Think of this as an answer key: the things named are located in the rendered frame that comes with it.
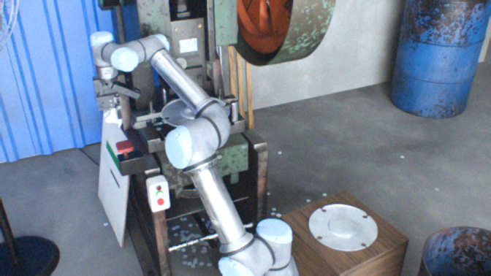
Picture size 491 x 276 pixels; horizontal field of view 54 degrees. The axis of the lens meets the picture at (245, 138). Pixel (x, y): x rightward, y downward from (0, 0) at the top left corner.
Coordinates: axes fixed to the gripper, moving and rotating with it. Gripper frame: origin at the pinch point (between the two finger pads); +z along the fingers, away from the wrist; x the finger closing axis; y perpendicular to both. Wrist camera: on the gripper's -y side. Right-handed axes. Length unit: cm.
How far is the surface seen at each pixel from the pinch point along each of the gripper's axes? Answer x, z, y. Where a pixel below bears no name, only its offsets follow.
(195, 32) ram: -15.5, -26.3, -35.9
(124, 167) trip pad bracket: 3.0, 17.8, 1.2
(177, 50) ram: -15.3, -19.8, -27.8
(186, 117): -7.4, 6.9, -27.8
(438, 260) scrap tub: 65, 53, -108
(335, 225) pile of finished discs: 34, 49, -79
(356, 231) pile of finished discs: 41, 49, -85
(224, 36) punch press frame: -11, -25, -47
